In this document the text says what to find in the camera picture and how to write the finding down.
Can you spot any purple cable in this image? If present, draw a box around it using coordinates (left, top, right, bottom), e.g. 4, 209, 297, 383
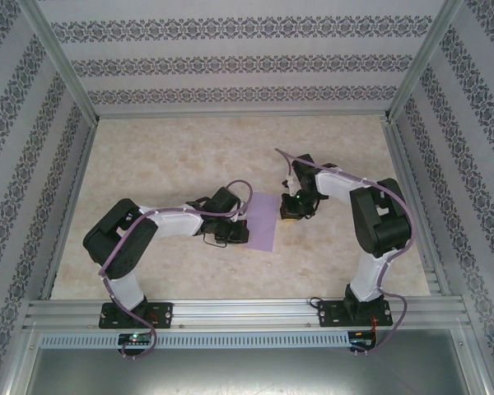
274, 147, 415, 357
96, 179, 255, 362

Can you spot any thin aluminium cross rail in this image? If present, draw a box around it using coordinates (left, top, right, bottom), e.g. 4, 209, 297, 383
96, 109, 390, 120

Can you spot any long aluminium base rail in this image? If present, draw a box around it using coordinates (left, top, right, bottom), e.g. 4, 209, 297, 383
22, 299, 473, 330

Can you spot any aluminium side rail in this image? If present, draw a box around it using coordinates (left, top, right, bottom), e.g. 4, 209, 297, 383
384, 121, 452, 297
39, 118, 102, 301

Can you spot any purple cloth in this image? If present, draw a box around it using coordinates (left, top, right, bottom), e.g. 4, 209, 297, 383
245, 191, 279, 253

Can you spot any small circuit board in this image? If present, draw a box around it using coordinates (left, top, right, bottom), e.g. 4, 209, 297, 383
349, 330, 378, 345
118, 332, 153, 346

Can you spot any grey metal sheet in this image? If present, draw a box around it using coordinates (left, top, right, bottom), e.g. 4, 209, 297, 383
24, 347, 487, 395

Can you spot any slotted grey cable duct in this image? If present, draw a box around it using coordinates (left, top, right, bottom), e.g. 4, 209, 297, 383
39, 332, 353, 349

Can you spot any aluminium frame post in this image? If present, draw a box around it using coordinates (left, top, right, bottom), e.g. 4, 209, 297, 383
380, 0, 466, 123
18, 0, 102, 127

